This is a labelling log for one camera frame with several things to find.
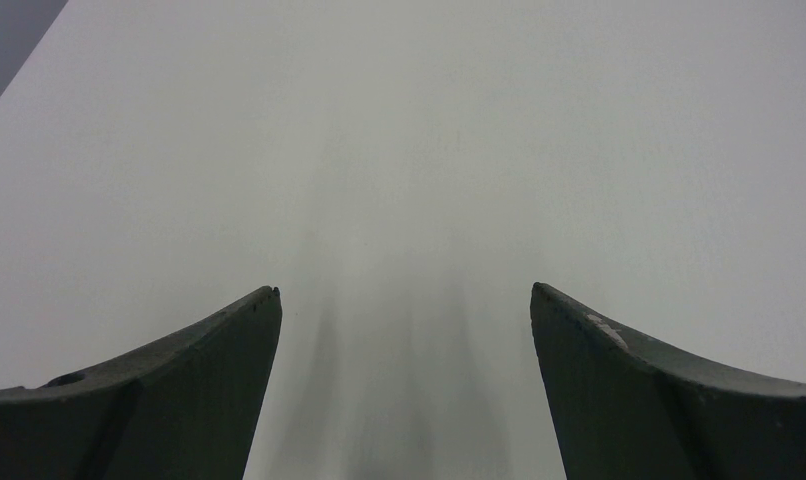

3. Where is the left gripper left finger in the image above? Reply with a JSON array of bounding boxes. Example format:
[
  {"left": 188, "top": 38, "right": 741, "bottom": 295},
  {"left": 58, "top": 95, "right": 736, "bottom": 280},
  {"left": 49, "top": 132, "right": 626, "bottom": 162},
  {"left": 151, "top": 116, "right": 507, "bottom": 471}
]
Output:
[{"left": 0, "top": 286, "right": 282, "bottom": 479}]

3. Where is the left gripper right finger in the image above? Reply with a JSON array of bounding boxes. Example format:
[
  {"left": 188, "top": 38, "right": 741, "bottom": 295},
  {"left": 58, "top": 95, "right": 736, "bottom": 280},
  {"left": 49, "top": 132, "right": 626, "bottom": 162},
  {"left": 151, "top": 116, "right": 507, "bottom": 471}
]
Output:
[{"left": 530, "top": 283, "right": 806, "bottom": 479}]

